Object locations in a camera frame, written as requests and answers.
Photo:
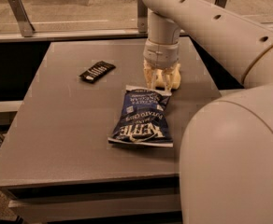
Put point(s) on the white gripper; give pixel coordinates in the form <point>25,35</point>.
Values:
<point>161,54</point>

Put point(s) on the yellow sponge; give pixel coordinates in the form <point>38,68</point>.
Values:
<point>177,78</point>

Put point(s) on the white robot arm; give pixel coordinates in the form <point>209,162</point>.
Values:
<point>226,153</point>

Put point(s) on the blue Kettle chips bag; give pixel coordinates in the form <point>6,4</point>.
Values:
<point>142,121</point>

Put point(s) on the black snack bar wrapper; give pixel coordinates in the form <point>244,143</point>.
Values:
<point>98,70</point>

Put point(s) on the grey table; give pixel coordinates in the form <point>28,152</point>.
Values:
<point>56,162</point>

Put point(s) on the middle metal rail bracket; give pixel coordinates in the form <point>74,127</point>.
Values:
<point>142,17</point>

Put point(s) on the grey window ledge rail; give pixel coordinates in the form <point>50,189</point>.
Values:
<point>159,31</point>

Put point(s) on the left metal rail bracket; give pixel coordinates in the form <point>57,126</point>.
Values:
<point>26,27</point>

